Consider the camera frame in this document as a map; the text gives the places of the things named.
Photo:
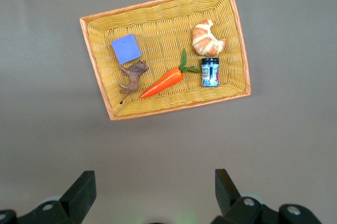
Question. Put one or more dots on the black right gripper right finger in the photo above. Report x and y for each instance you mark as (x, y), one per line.
(229, 197)

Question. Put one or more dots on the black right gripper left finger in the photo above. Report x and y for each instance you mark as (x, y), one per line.
(76, 197)

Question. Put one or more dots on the brown table cover sheet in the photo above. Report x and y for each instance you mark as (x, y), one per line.
(39, 142)

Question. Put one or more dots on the small blue labelled can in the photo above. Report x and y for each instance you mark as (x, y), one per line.
(210, 72)

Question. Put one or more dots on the orange toy carrot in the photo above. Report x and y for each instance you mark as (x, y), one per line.
(163, 83)

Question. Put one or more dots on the brown toy lion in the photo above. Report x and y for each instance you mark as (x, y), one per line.
(134, 75)

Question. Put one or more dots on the purple foam cube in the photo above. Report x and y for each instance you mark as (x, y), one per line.
(126, 48)

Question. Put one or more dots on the toy croissant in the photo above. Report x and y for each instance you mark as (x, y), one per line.
(205, 41)

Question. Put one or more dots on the yellow wicker tray orange rim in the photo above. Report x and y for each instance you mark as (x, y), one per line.
(163, 37)

